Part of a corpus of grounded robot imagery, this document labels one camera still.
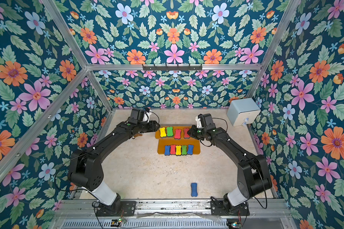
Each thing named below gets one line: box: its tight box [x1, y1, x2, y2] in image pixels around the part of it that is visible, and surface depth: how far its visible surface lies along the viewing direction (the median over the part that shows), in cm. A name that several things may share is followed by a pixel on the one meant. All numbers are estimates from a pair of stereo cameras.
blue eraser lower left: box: [164, 145, 171, 156], surface depth 95 cm
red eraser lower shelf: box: [170, 144, 176, 155], surface depth 95 cm
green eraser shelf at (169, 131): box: [166, 126, 174, 137], surface depth 88 cm
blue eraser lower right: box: [187, 144, 194, 156], surface depth 95 cm
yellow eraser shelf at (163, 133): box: [159, 126, 167, 139], surface depth 88 cm
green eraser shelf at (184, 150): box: [181, 145, 188, 156], surface depth 95 cm
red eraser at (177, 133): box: [174, 128, 182, 139], surface depth 88 cm
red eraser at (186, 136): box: [183, 127, 191, 139], surface depth 87 cm
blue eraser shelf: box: [190, 182, 198, 198], surface depth 81 cm
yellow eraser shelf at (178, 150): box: [175, 145, 182, 157], surface depth 95 cm
